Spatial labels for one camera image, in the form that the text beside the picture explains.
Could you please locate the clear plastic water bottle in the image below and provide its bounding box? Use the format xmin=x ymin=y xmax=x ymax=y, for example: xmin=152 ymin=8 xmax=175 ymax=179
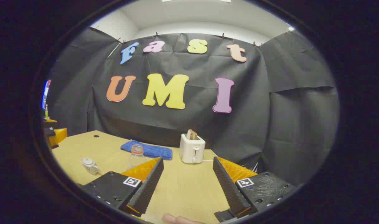
xmin=127 ymin=144 xmax=148 ymax=171

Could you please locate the blue towel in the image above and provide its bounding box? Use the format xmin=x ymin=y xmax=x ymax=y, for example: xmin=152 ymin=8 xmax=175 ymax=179
xmin=120 ymin=140 xmax=173 ymax=161

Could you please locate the white square teacup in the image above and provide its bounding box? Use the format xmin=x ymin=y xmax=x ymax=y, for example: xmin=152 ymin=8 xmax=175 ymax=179
xmin=81 ymin=157 xmax=100 ymax=175

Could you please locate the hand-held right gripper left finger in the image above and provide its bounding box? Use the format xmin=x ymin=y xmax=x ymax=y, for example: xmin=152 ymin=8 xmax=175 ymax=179
xmin=81 ymin=156 xmax=164 ymax=217

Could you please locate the white toaster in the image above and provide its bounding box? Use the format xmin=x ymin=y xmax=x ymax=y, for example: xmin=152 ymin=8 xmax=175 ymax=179
xmin=179 ymin=133 xmax=206 ymax=164

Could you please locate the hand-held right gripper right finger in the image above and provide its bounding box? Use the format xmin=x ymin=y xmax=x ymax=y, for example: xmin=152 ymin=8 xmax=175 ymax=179
xmin=213 ymin=156 xmax=297 ymax=222

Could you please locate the computer monitor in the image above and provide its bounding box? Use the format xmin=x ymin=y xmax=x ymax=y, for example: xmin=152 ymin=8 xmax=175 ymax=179
xmin=42 ymin=80 xmax=51 ymax=109

